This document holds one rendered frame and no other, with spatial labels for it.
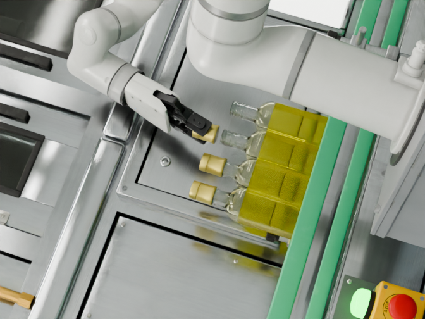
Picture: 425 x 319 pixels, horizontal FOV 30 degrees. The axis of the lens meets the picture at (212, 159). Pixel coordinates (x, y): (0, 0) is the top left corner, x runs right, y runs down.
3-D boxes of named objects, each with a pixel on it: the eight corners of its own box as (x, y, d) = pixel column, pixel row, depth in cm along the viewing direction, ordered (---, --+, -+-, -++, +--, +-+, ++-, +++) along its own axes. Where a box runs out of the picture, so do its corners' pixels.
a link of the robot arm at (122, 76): (111, 106, 155) (123, 113, 154) (105, 87, 147) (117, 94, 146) (133, 76, 157) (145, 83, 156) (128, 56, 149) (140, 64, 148)
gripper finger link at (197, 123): (172, 119, 146) (203, 137, 145) (172, 112, 143) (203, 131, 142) (182, 106, 147) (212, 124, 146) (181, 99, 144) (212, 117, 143)
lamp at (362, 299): (372, 294, 120) (353, 288, 121) (377, 289, 116) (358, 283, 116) (364, 323, 119) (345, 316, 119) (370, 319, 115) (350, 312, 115)
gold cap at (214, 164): (227, 162, 147) (205, 155, 148) (227, 156, 144) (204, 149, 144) (221, 180, 146) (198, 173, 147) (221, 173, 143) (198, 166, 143)
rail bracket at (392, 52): (386, 76, 146) (320, 57, 147) (406, 33, 130) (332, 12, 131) (382, 90, 145) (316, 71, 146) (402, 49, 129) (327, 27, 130)
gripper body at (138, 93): (119, 111, 155) (166, 140, 152) (112, 89, 145) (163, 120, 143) (141, 81, 157) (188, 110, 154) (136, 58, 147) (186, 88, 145)
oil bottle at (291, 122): (368, 140, 149) (259, 107, 151) (374, 129, 144) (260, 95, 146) (360, 167, 147) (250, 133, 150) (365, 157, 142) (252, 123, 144)
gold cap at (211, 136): (219, 130, 149) (197, 123, 150) (219, 123, 146) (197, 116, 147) (214, 146, 148) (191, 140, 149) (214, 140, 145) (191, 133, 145)
